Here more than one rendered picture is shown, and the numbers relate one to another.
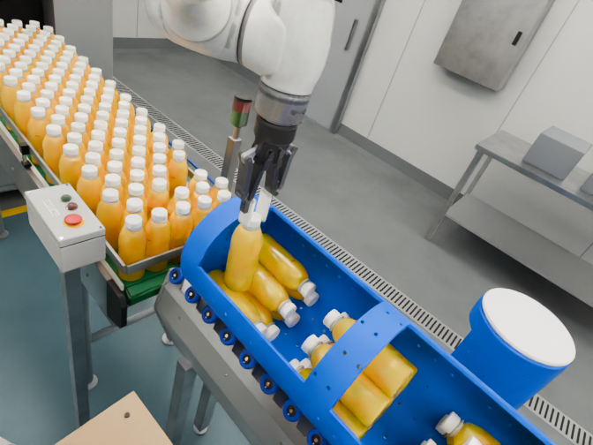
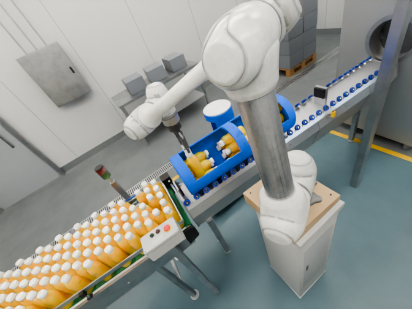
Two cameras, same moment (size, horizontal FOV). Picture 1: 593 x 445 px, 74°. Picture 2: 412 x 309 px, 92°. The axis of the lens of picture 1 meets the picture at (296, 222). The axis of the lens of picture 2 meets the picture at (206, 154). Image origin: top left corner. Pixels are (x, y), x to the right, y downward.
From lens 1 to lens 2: 0.75 m
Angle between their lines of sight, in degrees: 38
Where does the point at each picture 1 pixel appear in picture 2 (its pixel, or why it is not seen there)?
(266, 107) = (175, 120)
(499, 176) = (129, 109)
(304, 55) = not seen: hidden behind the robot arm
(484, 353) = (222, 121)
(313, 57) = not seen: hidden behind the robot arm
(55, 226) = (169, 233)
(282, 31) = not seen: hidden behind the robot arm
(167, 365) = (190, 256)
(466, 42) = (58, 89)
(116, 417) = (251, 195)
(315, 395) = (245, 148)
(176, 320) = (202, 208)
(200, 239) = (188, 176)
